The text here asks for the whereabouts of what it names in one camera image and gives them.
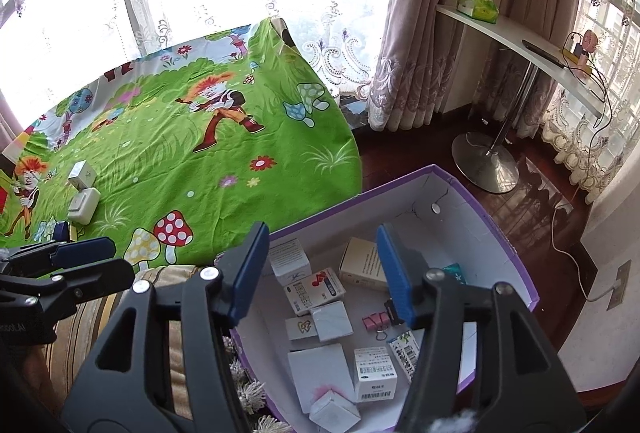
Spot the pink binder clip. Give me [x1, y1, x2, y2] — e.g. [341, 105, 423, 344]
[362, 310, 393, 339]

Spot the wall socket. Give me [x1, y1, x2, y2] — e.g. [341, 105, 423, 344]
[606, 259, 632, 311]

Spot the small pink fan yellow base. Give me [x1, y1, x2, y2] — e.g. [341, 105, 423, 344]
[562, 29, 601, 76]

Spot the black remote control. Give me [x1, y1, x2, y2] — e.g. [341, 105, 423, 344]
[522, 40, 566, 66]

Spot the purple cardboard box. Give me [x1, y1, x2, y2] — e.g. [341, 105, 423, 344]
[229, 164, 542, 433]

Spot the black binder clip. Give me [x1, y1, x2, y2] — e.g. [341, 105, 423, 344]
[382, 298, 406, 326]

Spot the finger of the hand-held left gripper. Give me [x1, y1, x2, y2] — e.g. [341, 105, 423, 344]
[0, 258, 136, 320]
[0, 237, 117, 278]

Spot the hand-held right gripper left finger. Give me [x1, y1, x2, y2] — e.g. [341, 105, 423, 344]
[60, 222, 271, 433]

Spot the green cartoon printed bedsheet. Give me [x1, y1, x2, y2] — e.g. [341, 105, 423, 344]
[0, 16, 364, 266]

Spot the green tissue pack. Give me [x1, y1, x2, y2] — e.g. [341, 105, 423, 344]
[457, 0, 500, 24]

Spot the white cube box with figure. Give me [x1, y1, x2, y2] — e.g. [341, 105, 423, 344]
[67, 162, 98, 190]

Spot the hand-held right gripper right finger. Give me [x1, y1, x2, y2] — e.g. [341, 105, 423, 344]
[376, 223, 587, 433]

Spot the round side table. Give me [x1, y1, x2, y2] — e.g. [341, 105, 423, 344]
[435, 3, 618, 194]

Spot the white power cable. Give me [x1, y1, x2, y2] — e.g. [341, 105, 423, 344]
[550, 198, 622, 304]

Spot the white tasselled rug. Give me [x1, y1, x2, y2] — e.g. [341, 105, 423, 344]
[222, 335, 296, 433]

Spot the teal packet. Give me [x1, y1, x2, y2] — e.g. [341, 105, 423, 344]
[442, 263, 468, 286]

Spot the cream cardboard box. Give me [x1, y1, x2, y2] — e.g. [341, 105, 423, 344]
[339, 237, 391, 291]

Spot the striped cushion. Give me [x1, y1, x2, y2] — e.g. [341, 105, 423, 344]
[42, 263, 236, 419]

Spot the white box red blue print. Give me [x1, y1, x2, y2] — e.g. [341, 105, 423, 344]
[284, 267, 347, 316]

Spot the white flat plastic device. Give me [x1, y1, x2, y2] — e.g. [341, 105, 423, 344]
[67, 187, 101, 225]

